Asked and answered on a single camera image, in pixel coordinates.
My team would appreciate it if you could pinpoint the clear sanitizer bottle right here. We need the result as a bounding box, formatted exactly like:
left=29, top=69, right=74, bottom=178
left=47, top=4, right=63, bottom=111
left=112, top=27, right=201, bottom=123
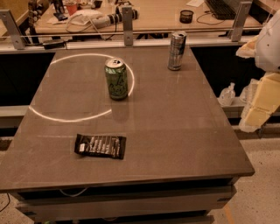
left=239, top=79, right=258, bottom=103

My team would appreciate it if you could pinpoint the wooden background desk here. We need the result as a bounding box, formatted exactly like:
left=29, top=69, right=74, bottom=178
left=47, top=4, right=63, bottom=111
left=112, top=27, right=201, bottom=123
left=35, top=0, right=234, bottom=34

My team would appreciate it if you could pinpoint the green soda can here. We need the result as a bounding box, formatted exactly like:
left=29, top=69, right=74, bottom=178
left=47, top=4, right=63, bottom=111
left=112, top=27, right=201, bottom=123
left=104, top=58, right=128, bottom=101

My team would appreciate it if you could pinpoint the metal bracket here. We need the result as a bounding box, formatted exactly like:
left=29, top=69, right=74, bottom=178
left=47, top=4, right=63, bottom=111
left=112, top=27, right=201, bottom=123
left=122, top=6, right=133, bottom=46
left=228, top=1, right=252, bottom=42
left=0, top=9, right=25, bottom=50

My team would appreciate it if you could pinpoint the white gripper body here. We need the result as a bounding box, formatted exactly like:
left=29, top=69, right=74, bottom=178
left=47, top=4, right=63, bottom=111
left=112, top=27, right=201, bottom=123
left=255, top=10, right=280, bottom=73

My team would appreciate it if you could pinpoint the black device on rail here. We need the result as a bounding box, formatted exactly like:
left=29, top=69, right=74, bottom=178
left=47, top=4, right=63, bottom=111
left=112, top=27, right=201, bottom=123
left=43, top=39, right=65, bottom=49

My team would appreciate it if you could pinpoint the black snack packet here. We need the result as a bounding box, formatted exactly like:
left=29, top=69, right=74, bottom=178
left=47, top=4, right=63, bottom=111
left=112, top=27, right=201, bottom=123
left=74, top=134, right=126, bottom=160

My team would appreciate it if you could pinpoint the clear sanitizer bottle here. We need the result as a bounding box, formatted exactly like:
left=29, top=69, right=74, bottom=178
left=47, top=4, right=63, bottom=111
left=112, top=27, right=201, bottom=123
left=239, top=79, right=258, bottom=103
left=218, top=82, right=235, bottom=106

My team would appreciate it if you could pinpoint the right metal bracket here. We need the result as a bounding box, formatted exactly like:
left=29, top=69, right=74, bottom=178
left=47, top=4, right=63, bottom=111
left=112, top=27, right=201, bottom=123
left=228, top=1, right=252, bottom=42

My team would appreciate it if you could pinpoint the middle metal bracket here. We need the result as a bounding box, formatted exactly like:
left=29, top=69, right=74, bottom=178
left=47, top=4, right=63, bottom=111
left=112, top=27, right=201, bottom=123
left=122, top=6, right=133, bottom=46

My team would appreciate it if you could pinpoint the silver redbull can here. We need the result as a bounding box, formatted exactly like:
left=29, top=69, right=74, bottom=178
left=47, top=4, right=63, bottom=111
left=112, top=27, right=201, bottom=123
left=168, top=31, right=186, bottom=71

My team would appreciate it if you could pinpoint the black mesh cup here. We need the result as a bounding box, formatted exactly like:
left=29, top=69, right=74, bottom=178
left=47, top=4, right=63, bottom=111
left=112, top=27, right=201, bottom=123
left=179, top=10, right=193, bottom=24

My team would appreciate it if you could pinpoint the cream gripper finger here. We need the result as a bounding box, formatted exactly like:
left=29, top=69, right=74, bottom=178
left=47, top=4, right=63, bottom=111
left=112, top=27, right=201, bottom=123
left=235, top=36, right=258, bottom=59
left=239, top=72, right=280, bottom=133

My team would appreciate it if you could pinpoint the clear sanitizer bottle left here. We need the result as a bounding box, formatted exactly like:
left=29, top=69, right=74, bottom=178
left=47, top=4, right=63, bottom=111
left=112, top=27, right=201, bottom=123
left=218, top=82, right=235, bottom=106

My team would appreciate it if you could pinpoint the black keyboard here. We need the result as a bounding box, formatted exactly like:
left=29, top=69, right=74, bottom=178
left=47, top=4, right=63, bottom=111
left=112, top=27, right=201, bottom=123
left=204, top=0, right=235, bottom=20

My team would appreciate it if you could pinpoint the left metal bracket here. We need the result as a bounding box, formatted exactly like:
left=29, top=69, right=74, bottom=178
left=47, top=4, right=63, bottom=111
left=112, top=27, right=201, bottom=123
left=0, top=9, right=25, bottom=50

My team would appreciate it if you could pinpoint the red cup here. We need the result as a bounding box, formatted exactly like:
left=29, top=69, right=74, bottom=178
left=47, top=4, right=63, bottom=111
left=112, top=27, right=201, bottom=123
left=66, top=3, right=77, bottom=16

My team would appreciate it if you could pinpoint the grey table drawer frame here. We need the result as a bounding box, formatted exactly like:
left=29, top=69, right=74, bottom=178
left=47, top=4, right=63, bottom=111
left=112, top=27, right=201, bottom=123
left=13, top=178, right=236, bottom=222

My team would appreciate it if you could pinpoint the grey power strip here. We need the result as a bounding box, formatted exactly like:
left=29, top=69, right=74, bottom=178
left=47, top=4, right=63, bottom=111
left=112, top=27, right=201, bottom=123
left=89, top=10, right=139, bottom=29

